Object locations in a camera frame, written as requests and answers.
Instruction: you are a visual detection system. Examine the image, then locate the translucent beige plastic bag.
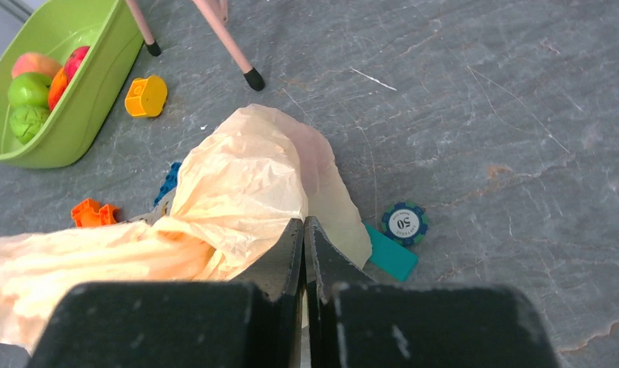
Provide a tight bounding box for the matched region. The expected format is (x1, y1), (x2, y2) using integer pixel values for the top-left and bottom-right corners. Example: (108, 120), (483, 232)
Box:
(0, 104), (372, 350)

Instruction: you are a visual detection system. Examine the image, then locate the pink tripod stand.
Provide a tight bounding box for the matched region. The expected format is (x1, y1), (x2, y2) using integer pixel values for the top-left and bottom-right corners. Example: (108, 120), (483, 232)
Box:
(125, 0), (265, 91)

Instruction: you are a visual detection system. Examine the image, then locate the green fake apple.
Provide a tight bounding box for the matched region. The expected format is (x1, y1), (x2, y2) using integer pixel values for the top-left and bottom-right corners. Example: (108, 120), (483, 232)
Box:
(8, 72), (51, 108)

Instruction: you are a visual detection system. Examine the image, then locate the blue poker chip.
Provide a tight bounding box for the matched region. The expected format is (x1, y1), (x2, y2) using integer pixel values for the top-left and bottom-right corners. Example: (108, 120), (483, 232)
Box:
(381, 202), (429, 247)

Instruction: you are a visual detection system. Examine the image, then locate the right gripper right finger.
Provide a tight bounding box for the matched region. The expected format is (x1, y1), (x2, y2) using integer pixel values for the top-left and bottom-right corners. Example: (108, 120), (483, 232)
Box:
(304, 216), (558, 367)

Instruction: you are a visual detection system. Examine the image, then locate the orange red fake fruit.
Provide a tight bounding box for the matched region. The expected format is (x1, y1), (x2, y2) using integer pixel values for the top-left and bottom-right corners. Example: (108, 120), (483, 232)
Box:
(48, 67), (69, 111)

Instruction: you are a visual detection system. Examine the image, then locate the green plastic tub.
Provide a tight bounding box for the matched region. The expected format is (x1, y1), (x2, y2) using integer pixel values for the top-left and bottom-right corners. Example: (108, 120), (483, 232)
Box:
(0, 1), (143, 169)

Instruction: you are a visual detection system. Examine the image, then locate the red fake apple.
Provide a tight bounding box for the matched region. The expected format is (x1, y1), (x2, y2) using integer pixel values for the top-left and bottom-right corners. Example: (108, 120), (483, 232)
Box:
(64, 45), (91, 81)

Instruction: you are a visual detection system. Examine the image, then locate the orange curved toy piece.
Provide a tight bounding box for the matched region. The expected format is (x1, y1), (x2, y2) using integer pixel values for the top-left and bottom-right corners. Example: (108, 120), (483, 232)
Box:
(71, 198), (120, 228)

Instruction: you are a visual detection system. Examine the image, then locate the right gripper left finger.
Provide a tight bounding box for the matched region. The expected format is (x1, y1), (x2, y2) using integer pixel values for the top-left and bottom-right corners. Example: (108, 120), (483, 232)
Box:
(28, 219), (303, 367)

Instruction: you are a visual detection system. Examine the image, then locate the orange yellow toy brick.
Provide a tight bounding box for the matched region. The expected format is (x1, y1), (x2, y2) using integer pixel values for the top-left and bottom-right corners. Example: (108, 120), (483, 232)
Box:
(124, 75), (168, 118)

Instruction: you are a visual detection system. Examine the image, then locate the peach fake fruit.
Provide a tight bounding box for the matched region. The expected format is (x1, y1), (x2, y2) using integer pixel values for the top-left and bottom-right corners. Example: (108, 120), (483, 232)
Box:
(11, 52), (62, 78)

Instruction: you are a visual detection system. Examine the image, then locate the blue toy brick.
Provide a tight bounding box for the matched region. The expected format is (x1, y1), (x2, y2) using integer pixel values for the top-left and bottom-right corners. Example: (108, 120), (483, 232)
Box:
(153, 162), (182, 206)

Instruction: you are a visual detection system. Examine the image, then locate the teal flat block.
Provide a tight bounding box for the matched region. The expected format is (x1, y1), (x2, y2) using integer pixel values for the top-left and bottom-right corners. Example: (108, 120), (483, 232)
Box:
(364, 223), (419, 281)

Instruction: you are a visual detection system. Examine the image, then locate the green bumpy fake fruit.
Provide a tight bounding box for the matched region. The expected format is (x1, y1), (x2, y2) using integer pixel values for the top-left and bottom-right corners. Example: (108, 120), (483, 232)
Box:
(9, 105), (50, 144)

